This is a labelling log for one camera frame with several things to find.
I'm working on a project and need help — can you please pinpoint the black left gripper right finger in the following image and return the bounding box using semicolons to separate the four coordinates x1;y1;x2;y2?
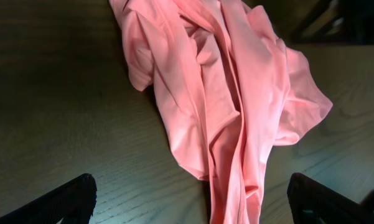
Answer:
287;172;374;224

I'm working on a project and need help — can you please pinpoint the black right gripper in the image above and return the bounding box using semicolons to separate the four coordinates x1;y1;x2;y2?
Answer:
291;0;374;44

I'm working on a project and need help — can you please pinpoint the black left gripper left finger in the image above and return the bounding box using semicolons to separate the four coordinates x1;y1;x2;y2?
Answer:
0;173;97;224

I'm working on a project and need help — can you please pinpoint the pink cloth garment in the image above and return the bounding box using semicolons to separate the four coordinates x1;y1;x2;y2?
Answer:
110;0;332;223

